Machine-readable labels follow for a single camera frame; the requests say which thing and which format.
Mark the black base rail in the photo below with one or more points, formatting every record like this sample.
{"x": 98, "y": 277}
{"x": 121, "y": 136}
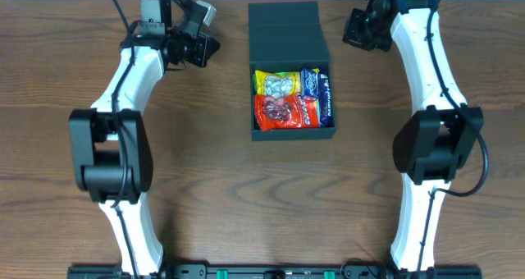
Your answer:
{"x": 351, "y": 271}

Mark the blue Eclipse mint box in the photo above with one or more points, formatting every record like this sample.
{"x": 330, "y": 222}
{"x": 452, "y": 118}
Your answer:
{"x": 309, "y": 84}

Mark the dark green open box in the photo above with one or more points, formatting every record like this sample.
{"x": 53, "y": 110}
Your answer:
{"x": 287, "y": 36}

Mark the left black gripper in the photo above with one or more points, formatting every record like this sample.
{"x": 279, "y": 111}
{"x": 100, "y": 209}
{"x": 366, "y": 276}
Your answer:
{"x": 203, "y": 50}

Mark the red Hacks candy bag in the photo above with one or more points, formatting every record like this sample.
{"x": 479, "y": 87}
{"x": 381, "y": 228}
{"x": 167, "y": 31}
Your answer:
{"x": 288, "y": 112}

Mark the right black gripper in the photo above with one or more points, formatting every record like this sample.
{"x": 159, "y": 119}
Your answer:
{"x": 355, "y": 30}

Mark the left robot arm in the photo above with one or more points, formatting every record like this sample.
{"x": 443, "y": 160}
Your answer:
{"x": 112, "y": 160}

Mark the yellow Hacks candy bag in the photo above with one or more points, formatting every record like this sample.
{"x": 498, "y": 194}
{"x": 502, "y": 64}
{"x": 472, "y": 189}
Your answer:
{"x": 277, "y": 86}

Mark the Haribo gummy worms bag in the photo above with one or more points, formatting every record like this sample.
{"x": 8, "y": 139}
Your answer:
{"x": 257, "y": 73}

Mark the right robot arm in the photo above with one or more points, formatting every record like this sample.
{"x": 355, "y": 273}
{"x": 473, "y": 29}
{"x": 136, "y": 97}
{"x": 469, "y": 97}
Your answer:
{"x": 440, "y": 150}

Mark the purple Dairy Milk bar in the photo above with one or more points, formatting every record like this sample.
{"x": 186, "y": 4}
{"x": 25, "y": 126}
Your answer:
{"x": 324, "y": 99}

